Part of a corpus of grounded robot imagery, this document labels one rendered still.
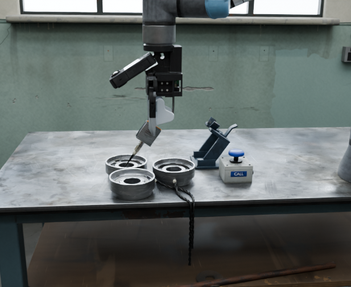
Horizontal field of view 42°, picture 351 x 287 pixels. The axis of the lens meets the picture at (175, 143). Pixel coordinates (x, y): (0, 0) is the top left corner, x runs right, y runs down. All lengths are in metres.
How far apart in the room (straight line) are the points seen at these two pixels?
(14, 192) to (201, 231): 0.59
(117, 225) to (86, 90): 1.38
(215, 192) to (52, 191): 0.38
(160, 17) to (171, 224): 0.70
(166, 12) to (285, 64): 1.88
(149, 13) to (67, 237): 0.72
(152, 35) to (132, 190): 0.34
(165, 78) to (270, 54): 1.81
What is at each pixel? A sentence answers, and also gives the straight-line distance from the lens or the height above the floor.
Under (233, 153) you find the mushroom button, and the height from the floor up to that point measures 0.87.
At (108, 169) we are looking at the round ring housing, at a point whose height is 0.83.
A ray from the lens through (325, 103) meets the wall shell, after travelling 2.98.
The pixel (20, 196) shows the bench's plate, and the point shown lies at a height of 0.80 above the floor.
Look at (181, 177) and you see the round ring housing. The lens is 1.08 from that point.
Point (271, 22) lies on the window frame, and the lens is 2.70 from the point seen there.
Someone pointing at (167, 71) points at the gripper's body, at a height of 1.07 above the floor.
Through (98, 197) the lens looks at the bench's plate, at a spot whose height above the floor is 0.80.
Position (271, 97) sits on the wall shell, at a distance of 2.85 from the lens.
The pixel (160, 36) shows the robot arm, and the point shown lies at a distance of 1.02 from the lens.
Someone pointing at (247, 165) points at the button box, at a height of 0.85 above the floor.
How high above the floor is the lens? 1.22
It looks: 17 degrees down
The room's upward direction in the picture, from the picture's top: 1 degrees clockwise
